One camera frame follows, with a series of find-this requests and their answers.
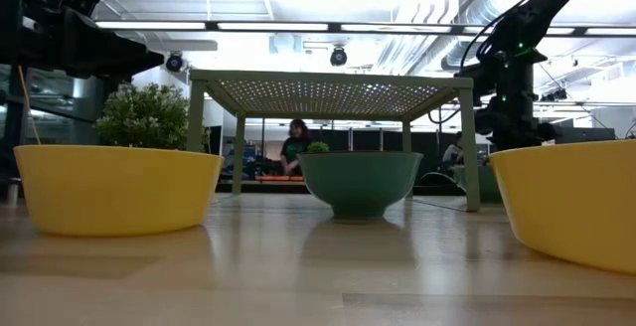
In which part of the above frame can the dark glass panel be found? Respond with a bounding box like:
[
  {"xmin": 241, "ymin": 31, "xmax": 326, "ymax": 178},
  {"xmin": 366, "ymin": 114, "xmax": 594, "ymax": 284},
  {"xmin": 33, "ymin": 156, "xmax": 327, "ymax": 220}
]
[{"xmin": 24, "ymin": 66, "xmax": 105, "ymax": 147}]

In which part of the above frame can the black looped cable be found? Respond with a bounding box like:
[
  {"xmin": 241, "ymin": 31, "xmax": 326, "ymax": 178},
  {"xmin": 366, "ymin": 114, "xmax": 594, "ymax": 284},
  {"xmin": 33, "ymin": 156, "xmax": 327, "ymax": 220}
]
[{"xmin": 427, "ymin": 104, "xmax": 463, "ymax": 126}]

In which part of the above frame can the green perforated metal stand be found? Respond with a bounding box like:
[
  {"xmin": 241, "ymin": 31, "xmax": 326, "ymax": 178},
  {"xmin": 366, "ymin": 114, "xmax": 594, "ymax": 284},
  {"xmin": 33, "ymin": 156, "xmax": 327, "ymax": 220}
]
[{"xmin": 186, "ymin": 70, "xmax": 482, "ymax": 213}]

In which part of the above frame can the teal patterned ceramic bowl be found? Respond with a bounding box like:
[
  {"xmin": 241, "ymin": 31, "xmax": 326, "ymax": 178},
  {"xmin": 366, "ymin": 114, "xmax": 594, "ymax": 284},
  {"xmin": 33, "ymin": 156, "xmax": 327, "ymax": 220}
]
[{"xmin": 296, "ymin": 149, "xmax": 424, "ymax": 220}]

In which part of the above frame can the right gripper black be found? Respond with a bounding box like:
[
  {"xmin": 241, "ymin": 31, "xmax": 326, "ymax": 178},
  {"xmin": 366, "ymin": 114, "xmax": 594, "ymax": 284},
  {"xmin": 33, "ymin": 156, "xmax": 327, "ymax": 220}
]
[{"xmin": 455, "ymin": 42, "xmax": 537, "ymax": 99}]

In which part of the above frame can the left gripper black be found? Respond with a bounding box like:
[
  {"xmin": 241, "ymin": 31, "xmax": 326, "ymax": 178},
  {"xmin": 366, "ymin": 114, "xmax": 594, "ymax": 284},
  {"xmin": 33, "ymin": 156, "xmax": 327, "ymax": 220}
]
[{"xmin": 0, "ymin": 0, "xmax": 166, "ymax": 82}]

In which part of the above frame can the yellow plastic mini bowl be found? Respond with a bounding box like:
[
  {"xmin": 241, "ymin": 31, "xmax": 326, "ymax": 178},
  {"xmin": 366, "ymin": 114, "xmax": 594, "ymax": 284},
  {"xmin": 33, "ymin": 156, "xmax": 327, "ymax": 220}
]
[
  {"xmin": 13, "ymin": 144, "xmax": 226, "ymax": 239},
  {"xmin": 489, "ymin": 139, "xmax": 636, "ymax": 276}
]

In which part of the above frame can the long ceiling light bar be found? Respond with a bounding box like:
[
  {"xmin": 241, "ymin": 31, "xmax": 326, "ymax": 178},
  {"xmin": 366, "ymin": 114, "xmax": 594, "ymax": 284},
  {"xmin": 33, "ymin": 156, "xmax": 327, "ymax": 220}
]
[{"xmin": 93, "ymin": 19, "xmax": 636, "ymax": 38}]

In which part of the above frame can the green potted plant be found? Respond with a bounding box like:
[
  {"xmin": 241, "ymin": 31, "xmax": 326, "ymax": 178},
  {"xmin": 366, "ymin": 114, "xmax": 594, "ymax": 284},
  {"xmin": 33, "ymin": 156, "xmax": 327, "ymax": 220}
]
[{"xmin": 93, "ymin": 81, "xmax": 211, "ymax": 152}]

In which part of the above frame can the thin yellow rod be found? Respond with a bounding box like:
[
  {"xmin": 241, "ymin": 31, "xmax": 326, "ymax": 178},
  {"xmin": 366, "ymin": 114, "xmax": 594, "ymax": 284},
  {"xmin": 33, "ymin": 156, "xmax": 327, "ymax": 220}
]
[{"xmin": 17, "ymin": 65, "xmax": 43, "ymax": 146}]

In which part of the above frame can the silver ventilation duct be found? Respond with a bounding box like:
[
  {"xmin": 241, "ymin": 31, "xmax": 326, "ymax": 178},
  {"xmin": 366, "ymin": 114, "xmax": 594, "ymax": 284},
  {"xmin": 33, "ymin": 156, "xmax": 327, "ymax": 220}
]
[{"xmin": 387, "ymin": 0, "xmax": 543, "ymax": 74}]

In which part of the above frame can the person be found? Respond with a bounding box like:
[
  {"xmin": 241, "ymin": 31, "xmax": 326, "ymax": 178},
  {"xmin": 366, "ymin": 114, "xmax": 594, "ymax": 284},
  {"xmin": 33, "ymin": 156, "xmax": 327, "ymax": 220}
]
[
  {"xmin": 279, "ymin": 118, "xmax": 315, "ymax": 177},
  {"xmin": 440, "ymin": 130, "xmax": 466, "ymax": 168}
]

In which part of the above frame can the black round ceiling lamp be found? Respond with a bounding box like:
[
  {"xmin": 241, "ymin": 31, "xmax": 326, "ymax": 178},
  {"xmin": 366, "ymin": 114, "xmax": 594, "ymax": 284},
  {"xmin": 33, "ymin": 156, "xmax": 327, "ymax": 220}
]
[
  {"xmin": 164, "ymin": 51, "xmax": 185, "ymax": 74},
  {"xmin": 329, "ymin": 46, "xmax": 349, "ymax": 68}
]

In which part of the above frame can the orange tray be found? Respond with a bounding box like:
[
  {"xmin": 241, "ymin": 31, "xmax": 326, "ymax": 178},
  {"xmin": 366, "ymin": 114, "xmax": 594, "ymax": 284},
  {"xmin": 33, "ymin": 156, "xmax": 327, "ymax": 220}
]
[{"xmin": 254, "ymin": 174, "xmax": 305, "ymax": 183}]

